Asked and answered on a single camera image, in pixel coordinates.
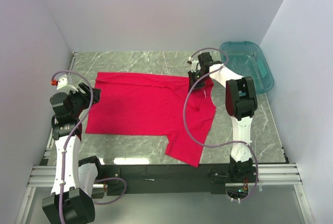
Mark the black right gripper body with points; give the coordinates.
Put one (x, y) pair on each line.
(194, 76)

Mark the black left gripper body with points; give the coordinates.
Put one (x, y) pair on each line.
(79, 100)

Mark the red t shirt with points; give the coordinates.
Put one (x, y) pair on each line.
(152, 104)

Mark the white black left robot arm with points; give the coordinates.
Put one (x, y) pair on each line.
(70, 200)

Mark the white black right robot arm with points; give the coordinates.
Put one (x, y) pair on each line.
(240, 103)

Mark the teal plastic bin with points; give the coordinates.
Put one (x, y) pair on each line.
(247, 59)

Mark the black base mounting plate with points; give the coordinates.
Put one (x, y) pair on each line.
(180, 178)

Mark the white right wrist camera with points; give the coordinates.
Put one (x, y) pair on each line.
(194, 64)

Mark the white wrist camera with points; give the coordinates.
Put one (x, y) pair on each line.
(64, 84)
(194, 64)

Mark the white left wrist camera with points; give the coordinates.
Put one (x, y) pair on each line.
(64, 84)

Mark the aluminium front rail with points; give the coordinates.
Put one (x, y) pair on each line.
(269, 174)

